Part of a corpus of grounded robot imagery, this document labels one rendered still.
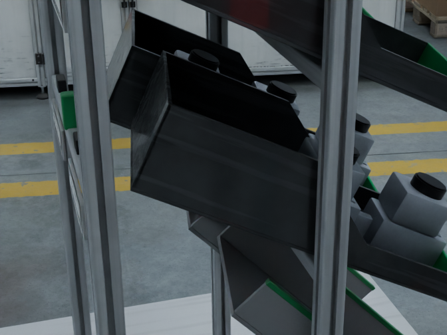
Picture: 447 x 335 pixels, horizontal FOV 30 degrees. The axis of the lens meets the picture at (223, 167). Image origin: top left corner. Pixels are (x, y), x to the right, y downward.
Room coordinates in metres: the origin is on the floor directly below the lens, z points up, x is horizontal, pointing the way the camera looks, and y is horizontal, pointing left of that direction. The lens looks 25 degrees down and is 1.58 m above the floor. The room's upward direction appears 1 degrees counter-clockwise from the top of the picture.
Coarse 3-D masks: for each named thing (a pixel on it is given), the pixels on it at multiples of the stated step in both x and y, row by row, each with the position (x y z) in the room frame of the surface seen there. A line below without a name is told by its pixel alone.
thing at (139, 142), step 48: (144, 96) 0.67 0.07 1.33; (192, 96) 0.68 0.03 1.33; (240, 96) 0.69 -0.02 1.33; (144, 144) 0.57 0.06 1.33; (192, 144) 0.55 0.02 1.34; (240, 144) 0.56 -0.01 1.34; (288, 144) 0.69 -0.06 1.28; (144, 192) 0.55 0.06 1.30; (192, 192) 0.55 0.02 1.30; (240, 192) 0.56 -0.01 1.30; (288, 192) 0.56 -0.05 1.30; (288, 240) 0.56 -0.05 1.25; (432, 288) 0.57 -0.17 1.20
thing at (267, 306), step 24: (240, 240) 0.69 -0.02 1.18; (264, 240) 0.69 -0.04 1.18; (240, 264) 0.66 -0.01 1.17; (264, 264) 0.69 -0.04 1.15; (288, 264) 0.69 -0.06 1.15; (240, 288) 0.61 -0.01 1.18; (264, 288) 0.56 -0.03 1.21; (288, 288) 0.69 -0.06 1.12; (312, 288) 0.69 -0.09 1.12; (240, 312) 0.56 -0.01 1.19; (264, 312) 0.56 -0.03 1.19; (288, 312) 0.57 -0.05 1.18; (360, 312) 0.70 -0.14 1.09
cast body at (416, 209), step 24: (384, 192) 0.64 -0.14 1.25; (408, 192) 0.61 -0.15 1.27; (432, 192) 0.62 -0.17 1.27; (360, 216) 0.62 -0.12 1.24; (384, 216) 0.62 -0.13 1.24; (408, 216) 0.61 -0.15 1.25; (432, 216) 0.61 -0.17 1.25; (384, 240) 0.61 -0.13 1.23; (408, 240) 0.61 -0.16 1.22; (432, 240) 0.61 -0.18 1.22; (432, 264) 0.61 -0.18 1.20
